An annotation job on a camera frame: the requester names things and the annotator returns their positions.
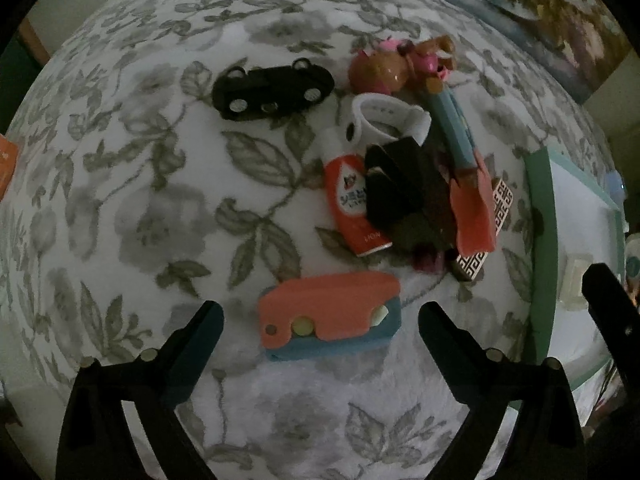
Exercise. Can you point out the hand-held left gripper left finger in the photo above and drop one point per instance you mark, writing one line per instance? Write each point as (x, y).
(202, 332)

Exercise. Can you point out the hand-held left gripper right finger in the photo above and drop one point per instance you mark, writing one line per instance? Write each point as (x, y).
(442, 335)

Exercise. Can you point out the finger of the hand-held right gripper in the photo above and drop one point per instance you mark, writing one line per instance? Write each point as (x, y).
(607, 305)

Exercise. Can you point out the green rimmed white tray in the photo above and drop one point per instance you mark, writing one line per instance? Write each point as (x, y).
(570, 240)

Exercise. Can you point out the white wristband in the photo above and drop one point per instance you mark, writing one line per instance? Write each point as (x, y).
(390, 120)

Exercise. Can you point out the black toy car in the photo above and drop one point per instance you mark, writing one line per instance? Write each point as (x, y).
(272, 87)

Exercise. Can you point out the white adapter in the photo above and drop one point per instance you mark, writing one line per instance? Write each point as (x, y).
(575, 280)

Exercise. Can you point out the gold patterned box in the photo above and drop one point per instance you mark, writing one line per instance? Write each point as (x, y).
(470, 262)

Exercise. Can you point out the coral and blue toy knife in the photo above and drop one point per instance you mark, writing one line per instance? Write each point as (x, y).
(330, 315)

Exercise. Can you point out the white device with light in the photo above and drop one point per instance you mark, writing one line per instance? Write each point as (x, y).
(615, 184)

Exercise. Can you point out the blue and red toy knife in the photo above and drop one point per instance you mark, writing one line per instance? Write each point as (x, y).
(472, 212)

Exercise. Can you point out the floral blanket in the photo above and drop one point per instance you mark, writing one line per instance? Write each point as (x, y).
(150, 210)

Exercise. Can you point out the black folded object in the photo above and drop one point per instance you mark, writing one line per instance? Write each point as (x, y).
(395, 185)

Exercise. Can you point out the red and white tube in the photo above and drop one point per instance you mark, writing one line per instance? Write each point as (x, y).
(352, 200)

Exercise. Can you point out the blue candy dispenser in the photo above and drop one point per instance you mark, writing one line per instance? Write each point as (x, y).
(452, 130)

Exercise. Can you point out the orange card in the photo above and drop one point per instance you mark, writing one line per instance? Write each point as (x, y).
(7, 165)

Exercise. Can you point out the brown ball toy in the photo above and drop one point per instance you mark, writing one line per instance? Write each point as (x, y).
(380, 71)

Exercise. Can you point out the pink and brown toy figure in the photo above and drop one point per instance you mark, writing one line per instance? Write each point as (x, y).
(432, 57)

